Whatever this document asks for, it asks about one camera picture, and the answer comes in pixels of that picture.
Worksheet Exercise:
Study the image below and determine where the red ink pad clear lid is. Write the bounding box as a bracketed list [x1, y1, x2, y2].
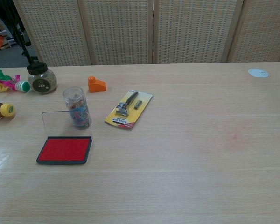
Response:
[36, 111, 94, 165]

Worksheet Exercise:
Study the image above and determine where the wood rattan folding screen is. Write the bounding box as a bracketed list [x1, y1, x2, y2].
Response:
[13, 0, 280, 67]

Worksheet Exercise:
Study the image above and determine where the black tripod stand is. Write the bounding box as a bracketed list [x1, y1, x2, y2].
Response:
[4, 0, 38, 65]

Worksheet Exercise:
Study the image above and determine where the clear tube jar with snacks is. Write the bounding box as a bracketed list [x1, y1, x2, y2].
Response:
[62, 86, 92, 130]

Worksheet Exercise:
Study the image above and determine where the razor in yellow blister pack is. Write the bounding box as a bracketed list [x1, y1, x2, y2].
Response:
[104, 88, 154, 130]

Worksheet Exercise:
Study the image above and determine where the orange plastic stamp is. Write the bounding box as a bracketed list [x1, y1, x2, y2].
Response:
[87, 75, 107, 93]

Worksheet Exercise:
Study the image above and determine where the colourful feather shuttlecock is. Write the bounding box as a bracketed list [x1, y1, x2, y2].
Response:
[0, 67, 31, 94]

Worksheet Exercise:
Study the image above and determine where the drink bottle with yellow cap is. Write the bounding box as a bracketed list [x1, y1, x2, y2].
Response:
[0, 99, 16, 123]

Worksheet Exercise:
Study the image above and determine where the glass jar with black lid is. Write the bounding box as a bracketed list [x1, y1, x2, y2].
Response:
[26, 62, 58, 95]

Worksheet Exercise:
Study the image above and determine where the round white cable grommet cover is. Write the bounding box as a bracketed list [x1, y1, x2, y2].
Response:
[248, 68, 270, 78]

